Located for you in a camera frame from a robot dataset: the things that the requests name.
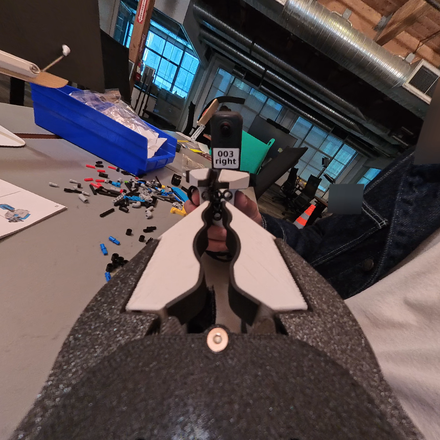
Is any white air vent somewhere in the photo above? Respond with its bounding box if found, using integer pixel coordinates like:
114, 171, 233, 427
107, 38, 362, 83
403, 60, 440, 104

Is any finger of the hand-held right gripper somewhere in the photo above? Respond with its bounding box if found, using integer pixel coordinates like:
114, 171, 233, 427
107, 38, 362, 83
219, 170, 250, 207
188, 168, 212, 199

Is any pile of small brick parts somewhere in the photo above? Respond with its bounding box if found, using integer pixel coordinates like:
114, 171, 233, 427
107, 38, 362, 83
48, 160, 188, 220

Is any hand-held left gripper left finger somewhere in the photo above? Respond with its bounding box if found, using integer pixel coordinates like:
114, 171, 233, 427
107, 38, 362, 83
125, 200, 212, 314

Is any black brick connector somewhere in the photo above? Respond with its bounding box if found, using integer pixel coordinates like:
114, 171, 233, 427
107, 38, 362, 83
203, 188, 235, 221
106, 253, 129, 272

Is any teal felt bag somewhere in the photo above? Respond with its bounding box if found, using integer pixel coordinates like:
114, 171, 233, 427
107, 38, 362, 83
241, 131, 276, 176

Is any person's white shirt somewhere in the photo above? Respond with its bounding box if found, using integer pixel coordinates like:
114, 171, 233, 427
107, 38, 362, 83
344, 227, 440, 440

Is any orange traffic cone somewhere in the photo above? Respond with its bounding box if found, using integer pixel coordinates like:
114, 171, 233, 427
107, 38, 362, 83
292, 203, 317, 230

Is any black partition panel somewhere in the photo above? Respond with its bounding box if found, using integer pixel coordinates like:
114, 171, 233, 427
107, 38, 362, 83
0, 0, 132, 104

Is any black office chair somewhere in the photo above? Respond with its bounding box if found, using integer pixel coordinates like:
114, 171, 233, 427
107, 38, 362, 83
254, 146, 309, 201

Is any person's right forearm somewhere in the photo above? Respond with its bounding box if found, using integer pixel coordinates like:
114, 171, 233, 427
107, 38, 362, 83
259, 151, 440, 300

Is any clear plastic bags bundle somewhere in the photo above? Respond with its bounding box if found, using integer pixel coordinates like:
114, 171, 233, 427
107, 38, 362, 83
69, 90, 168, 159

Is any grey desk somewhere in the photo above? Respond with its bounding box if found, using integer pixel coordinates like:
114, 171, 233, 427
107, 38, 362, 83
0, 102, 214, 437

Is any instruction booklet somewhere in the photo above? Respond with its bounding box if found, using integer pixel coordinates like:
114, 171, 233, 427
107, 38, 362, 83
0, 179, 67, 239

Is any blue plastic bin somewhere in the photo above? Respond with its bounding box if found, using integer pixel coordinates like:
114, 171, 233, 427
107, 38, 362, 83
30, 82, 178, 176

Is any silver ventilation duct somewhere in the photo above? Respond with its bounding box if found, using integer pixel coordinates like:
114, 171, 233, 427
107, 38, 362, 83
282, 0, 415, 85

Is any person's right hand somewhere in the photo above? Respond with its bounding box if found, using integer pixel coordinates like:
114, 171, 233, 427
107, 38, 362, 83
183, 187, 263, 254

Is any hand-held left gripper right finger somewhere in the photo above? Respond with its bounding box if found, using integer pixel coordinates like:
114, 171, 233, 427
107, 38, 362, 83
222, 201, 309, 313

